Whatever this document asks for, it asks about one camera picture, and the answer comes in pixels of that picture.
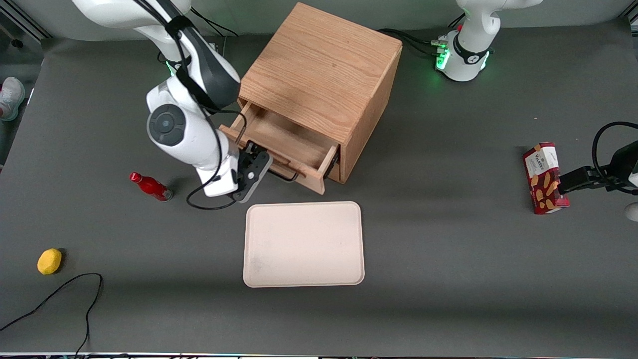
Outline black cable loop left gripper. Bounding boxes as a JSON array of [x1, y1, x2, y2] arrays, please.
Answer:
[[592, 121, 638, 195]]

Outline cream rectangular tray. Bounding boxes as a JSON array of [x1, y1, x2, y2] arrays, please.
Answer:
[[243, 201, 365, 288]]

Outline oak wooden cabinet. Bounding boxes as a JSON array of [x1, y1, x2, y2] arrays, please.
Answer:
[[237, 2, 403, 184]]

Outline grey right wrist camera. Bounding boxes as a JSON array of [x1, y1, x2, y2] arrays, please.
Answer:
[[232, 151, 274, 203]]

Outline black cables arm base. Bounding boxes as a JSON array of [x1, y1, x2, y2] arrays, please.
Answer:
[[377, 13, 467, 58], [189, 7, 240, 56]]

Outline red bottle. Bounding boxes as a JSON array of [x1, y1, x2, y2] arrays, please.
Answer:
[[130, 172, 173, 202]]

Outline grey and pink shoe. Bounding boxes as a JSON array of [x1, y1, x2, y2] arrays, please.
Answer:
[[0, 77, 26, 122]]

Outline black cables left arm base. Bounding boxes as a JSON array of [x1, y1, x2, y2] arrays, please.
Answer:
[[377, 13, 467, 58]]

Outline red cookie box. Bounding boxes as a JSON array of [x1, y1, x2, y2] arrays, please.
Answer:
[[522, 142, 570, 215]]

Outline thin black cable on table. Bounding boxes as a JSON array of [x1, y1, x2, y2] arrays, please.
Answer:
[[0, 273, 104, 356]]

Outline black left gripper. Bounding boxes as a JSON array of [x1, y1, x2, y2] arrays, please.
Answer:
[[559, 141, 638, 195]]

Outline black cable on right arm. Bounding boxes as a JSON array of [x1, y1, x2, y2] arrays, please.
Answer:
[[131, 0, 248, 211]]

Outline aluminium frame rail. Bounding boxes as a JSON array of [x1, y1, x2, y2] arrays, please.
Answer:
[[0, 0, 52, 40]]

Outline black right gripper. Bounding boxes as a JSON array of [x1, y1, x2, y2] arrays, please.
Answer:
[[237, 141, 269, 194]]

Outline yellow lemon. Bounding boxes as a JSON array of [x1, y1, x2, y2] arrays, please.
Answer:
[[37, 248, 63, 275]]

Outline black cables right arm base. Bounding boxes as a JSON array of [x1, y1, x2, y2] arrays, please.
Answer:
[[189, 7, 240, 56]]

